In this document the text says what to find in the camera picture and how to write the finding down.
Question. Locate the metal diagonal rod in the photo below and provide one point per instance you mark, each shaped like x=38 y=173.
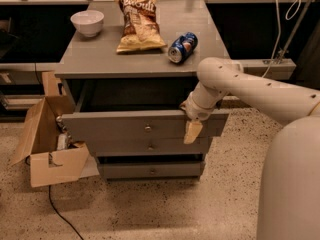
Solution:
x=298 y=6

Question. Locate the blue soda can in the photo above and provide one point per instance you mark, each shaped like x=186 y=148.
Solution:
x=182 y=47

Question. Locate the grey bottom drawer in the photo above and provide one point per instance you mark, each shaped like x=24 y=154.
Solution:
x=150 y=170

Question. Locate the white ceramic bowl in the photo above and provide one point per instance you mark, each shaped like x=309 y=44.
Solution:
x=89 y=23

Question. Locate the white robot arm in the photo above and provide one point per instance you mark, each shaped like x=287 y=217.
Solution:
x=289 y=199

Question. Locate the open cardboard box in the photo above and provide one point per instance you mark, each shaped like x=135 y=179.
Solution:
x=39 y=140

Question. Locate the grey drawer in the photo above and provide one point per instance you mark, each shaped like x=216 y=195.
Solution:
x=125 y=125
x=150 y=170
x=122 y=147

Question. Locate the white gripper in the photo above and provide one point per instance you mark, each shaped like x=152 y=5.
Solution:
x=194 y=111

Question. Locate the grey middle drawer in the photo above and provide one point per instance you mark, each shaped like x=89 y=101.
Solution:
x=122 y=147

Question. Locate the brown chip bag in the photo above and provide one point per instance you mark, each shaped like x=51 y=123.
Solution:
x=141 y=30

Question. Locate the grey drawer cabinet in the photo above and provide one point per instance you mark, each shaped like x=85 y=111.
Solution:
x=98 y=79

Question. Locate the cans and bottles in box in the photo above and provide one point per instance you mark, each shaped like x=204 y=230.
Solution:
x=64 y=139

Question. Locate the grey top drawer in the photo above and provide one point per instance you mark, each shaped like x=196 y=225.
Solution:
x=125 y=125

